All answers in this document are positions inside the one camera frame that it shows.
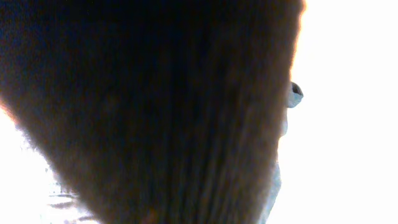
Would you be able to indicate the black t-shirt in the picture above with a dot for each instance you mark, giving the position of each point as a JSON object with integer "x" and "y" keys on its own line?
{"x": 154, "y": 111}

